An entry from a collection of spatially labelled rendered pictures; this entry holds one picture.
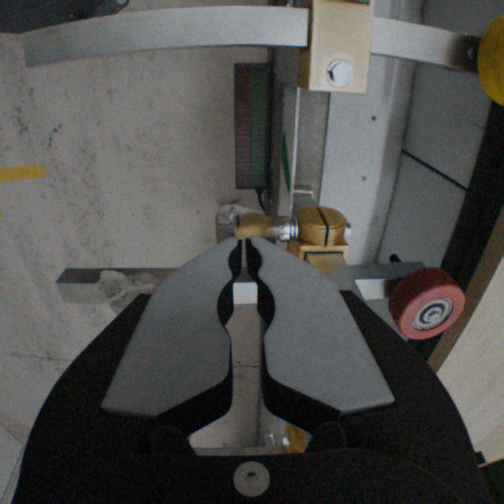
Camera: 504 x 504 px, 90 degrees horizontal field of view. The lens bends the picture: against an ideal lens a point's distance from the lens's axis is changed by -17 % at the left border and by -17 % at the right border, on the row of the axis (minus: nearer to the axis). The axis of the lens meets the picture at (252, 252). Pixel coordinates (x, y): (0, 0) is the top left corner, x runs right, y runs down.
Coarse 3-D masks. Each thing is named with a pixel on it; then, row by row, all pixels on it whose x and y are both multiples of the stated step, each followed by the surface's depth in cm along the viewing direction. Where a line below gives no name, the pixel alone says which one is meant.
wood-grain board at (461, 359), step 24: (480, 264) 29; (480, 288) 29; (480, 312) 30; (456, 336) 33; (480, 336) 33; (432, 360) 38; (456, 360) 35; (480, 360) 36; (456, 384) 39; (480, 384) 40; (480, 408) 46; (480, 432) 54
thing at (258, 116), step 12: (252, 72) 34; (264, 72) 34; (252, 84) 35; (264, 84) 35; (252, 96) 36; (264, 96) 36; (252, 108) 36; (264, 108) 36; (252, 120) 37; (264, 120) 37; (252, 132) 38; (264, 132) 38; (252, 144) 39; (264, 144) 39; (252, 156) 40; (264, 156) 40; (252, 168) 41; (252, 180) 42
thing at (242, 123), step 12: (240, 72) 34; (240, 84) 35; (240, 96) 36; (240, 108) 36; (240, 120) 37; (240, 132) 38; (240, 144) 39; (240, 156) 40; (240, 168) 41; (240, 180) 42
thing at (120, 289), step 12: (108, 276) 30; (120, 276) 30; (132, 276) 30; (144, 276) 30; (108, 288) 30; (120, 288) 30; (132, 288) 30; (144, 288) 31; (120, 300) 32; (132, 300) 30
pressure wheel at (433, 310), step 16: (416, 272) 30; (432, 272) 29; (400, 288) 30; (416, 288) 28; (432, 288) 27; (448, 288) 27; (400, 304) 29; (416, 304) 28; (432, 304) 29; (448, 304) 29; (400, 320) 29; (416, 320) 30; (432, 320) 29; (448, 320) 30; (416, 336) 31
